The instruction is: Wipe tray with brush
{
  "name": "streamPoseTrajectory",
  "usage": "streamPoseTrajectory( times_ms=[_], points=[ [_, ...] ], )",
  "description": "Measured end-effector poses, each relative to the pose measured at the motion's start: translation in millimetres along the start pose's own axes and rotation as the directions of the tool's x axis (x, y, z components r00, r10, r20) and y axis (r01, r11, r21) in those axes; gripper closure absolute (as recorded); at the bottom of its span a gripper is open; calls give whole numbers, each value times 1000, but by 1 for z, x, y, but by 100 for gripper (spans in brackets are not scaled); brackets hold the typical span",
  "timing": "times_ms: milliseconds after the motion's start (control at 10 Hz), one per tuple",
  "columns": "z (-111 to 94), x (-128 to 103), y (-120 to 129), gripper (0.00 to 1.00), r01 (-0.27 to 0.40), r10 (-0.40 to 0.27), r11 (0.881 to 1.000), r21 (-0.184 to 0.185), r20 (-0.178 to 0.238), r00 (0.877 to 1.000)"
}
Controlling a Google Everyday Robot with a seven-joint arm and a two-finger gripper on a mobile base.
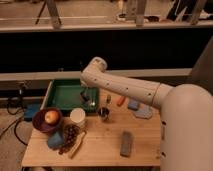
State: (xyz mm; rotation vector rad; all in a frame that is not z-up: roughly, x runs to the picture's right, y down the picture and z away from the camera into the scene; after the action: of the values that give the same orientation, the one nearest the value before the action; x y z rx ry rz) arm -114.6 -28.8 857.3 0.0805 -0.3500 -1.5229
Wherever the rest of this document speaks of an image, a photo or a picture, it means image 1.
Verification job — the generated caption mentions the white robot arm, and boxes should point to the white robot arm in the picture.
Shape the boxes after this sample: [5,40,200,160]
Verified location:
[81,57,213,171]

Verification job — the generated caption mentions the orange carrot toy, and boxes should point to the orange carrot toy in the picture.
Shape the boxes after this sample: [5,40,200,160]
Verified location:
[116,96,126,107]

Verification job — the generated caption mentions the yellow red apple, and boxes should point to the yellow red apple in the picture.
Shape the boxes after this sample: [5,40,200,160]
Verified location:
[45,111,59,125]

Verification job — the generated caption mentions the bunch of dark grapes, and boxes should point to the bunch of dark grapes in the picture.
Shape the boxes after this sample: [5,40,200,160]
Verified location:
[59,124,80,155]

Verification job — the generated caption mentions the purple bowl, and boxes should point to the purple bowl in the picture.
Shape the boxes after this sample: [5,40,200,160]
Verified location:
[32,107,63,134]

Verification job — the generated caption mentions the white cylindrical cup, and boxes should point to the white cylindrical cup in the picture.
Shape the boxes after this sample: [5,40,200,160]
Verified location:
[70,108,86,128]

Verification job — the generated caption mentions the green plastic tray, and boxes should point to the green plastic tray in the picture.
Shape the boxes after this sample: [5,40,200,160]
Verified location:
[42,79,99,113]

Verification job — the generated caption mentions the black floor cables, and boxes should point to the black floor cables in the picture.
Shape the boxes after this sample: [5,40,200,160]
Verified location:
[0,96,29,146]

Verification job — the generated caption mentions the dark small brush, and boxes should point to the dark small brush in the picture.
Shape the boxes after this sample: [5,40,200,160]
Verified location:
[80,92,90,103]

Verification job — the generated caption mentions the wooden handled brush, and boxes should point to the wooden handled brush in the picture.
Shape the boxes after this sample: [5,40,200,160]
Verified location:
[68,131,86,159]

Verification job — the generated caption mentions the small blue block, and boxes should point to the small blue block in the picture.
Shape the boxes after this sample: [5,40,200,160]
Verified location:
[127,100,139,111]

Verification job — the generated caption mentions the small metal cup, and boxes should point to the small metal cup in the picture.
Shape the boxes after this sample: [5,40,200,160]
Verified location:
[98,107,109,121]

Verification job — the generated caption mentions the grey rectangular eraser block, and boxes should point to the grey rectangular eraser block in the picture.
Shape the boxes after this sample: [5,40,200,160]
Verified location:
[120,131,133,157]

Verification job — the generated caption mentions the utensil in metal cup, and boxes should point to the utensil in metal cup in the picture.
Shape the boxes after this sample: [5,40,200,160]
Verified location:
[104,94,111,109]

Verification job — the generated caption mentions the blue box on floor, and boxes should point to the blue box on floor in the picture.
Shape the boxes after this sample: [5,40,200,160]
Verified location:
[24,104,40,121]

